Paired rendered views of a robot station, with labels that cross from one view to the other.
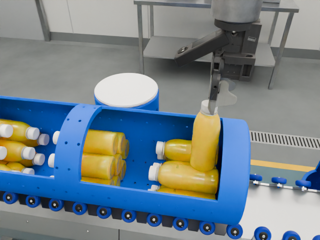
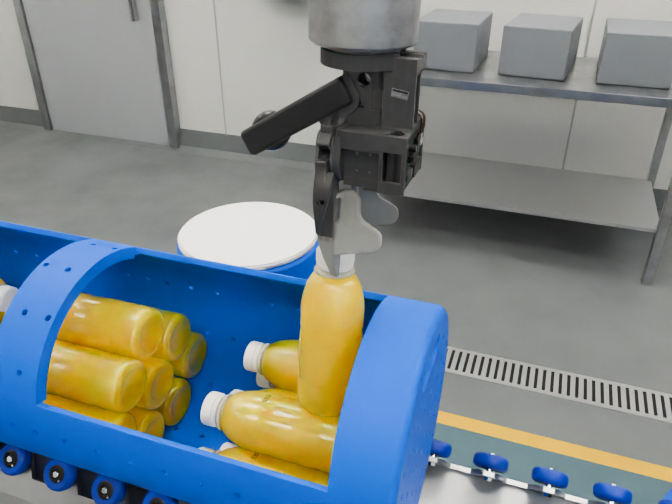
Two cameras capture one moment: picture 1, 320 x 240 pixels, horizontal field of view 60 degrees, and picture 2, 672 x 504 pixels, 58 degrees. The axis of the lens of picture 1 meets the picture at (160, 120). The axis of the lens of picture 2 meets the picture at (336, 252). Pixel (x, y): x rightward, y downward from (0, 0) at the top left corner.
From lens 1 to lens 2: 0.22 m
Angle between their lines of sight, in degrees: 11
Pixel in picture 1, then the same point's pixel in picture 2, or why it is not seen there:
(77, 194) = (36, 434)
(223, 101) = (350, 242)
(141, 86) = (281, 230)
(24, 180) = not seen: outside the picture
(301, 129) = not seen: outside the picture
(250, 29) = (393, 71)
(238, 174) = (379, 425)
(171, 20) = (430, 119)
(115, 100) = (213, 254)
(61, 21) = (205, 109)
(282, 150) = (658, 432)
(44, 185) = not seen: outside the picture
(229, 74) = (359, 176)
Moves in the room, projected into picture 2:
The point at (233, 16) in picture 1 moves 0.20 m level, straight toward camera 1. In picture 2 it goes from (338, 34) to (176, 103)
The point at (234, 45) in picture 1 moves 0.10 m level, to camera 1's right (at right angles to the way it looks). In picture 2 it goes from (365, 110) to (486, 116)
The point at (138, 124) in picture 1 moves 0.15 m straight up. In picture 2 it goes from (227, 300) to (217, 205)
